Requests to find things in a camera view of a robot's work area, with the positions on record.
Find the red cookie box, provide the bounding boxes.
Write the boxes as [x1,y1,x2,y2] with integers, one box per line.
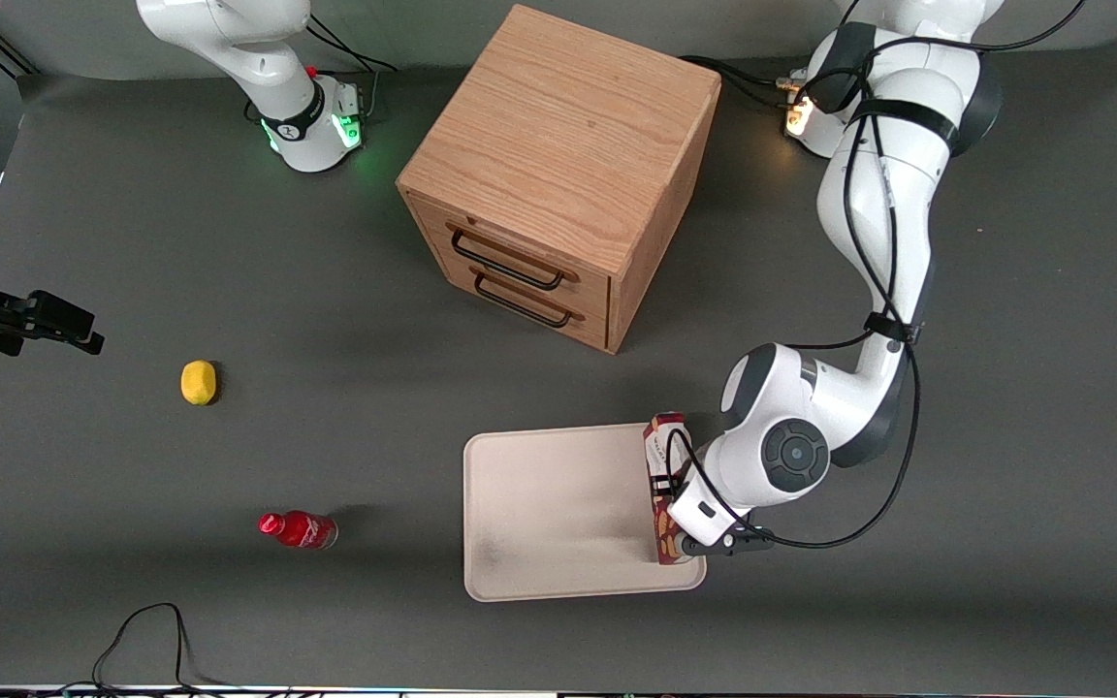
[643,413,693,566]

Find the beige plastic tray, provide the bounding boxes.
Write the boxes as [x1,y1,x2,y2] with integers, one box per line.
[463,421,708,603]

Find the yellow lemon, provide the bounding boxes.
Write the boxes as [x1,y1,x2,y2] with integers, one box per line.
[180,360,218,406]

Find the red drink bottle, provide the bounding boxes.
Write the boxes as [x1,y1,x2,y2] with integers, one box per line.
[258,510,339,551]

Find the wooden drawer cabinet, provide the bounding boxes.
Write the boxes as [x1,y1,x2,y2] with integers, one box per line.
[396,4,722,356]

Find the wooden drawer black handle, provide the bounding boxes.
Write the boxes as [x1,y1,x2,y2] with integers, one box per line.
[416,199,613,317]
[437,248,611,352]

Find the black frame strut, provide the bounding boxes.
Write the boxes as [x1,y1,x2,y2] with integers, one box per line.
[0,27,42,80]

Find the black cable loop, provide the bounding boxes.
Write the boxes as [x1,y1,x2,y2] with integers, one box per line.
[64,603,230,695]

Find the black right arm base cables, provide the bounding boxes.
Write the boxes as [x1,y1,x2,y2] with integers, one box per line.
[304,14,400,119]

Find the black arm base cables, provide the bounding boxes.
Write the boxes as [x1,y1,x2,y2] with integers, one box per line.
[680,55,800,111]
[304,14,400,119]

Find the black left arm base cables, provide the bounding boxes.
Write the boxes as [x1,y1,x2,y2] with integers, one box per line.
[680,55,800,111]

